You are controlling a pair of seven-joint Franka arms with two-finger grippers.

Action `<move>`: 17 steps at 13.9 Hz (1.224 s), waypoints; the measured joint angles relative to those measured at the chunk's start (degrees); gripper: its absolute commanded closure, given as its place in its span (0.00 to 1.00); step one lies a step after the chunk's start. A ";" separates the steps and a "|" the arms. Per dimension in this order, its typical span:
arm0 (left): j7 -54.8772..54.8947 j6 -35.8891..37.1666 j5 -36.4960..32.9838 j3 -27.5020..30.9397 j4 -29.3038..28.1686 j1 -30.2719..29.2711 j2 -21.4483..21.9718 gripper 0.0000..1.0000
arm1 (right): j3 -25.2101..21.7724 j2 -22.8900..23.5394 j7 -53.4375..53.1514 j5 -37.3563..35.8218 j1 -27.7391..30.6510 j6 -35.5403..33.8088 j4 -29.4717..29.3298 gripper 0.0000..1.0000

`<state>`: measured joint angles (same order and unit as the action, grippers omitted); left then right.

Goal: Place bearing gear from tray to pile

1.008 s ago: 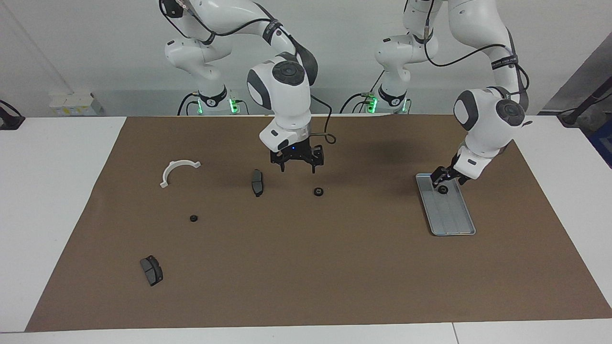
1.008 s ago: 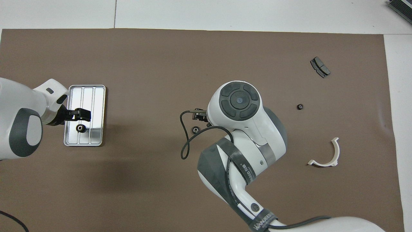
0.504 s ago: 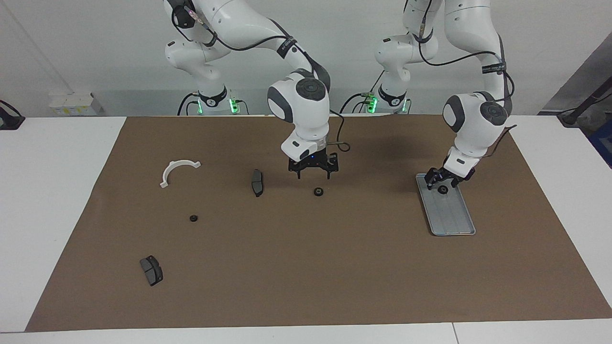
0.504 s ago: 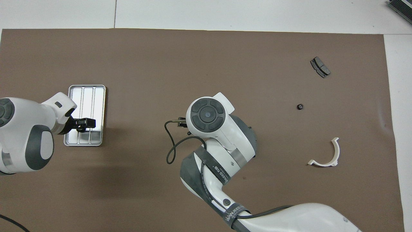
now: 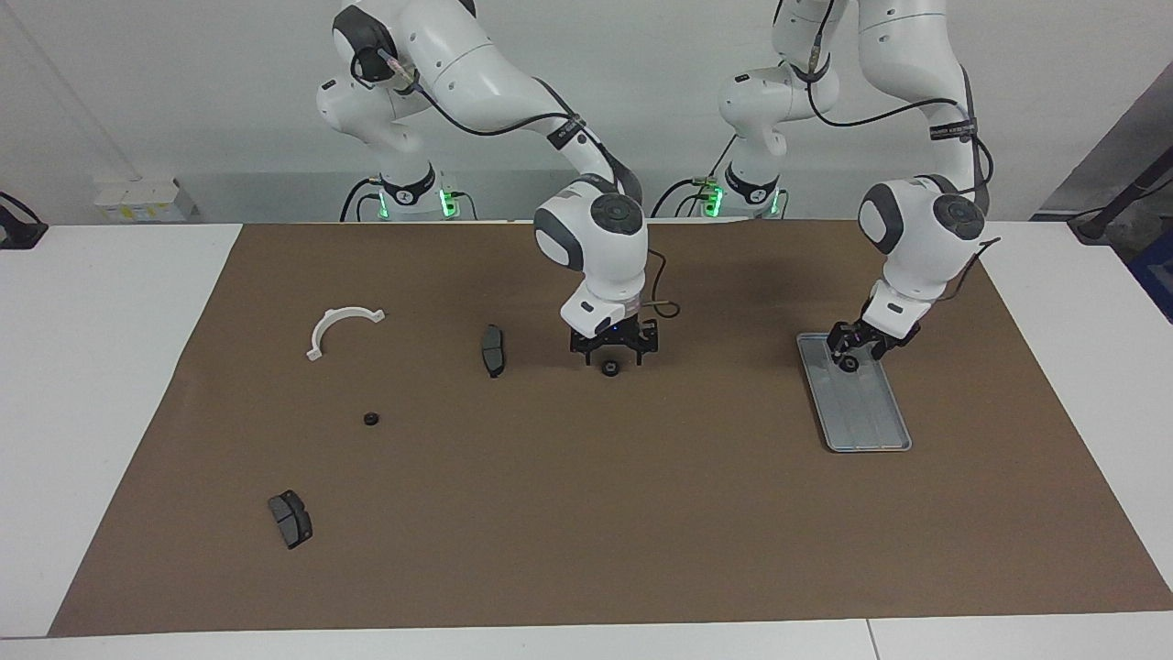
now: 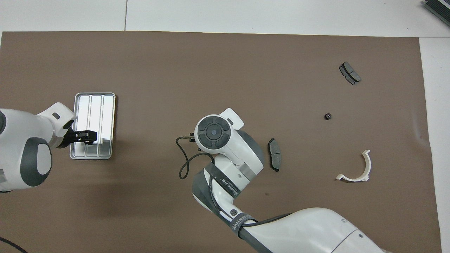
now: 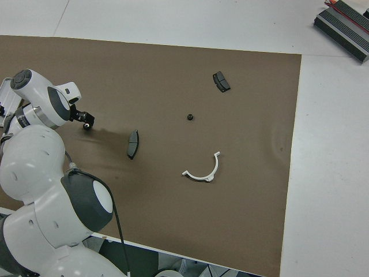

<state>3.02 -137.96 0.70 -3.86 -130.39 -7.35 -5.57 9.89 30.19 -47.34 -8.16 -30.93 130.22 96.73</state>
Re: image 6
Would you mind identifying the silver metal tray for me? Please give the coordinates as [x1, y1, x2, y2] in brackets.
[70, 93, 116, 160]

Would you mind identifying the long grey brake pad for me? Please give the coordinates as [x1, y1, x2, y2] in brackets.
[268, 138, 282, 172]

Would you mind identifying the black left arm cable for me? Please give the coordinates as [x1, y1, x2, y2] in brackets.
[0, 237, 28, 253]

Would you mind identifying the short split grey brake pad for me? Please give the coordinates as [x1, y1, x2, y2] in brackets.
[339, 62, 361, 85]

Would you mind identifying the brown table mat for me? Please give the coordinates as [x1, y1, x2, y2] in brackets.
[0, 31, 443, 253]

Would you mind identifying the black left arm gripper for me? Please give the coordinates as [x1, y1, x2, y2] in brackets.
[58, 130, 98, 148]

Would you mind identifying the white curved plastic clip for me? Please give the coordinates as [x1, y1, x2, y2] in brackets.
[336, 150, 372, 182]

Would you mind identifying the dark ribbed device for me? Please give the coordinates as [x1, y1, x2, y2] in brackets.
[422, 0, 450, 22]

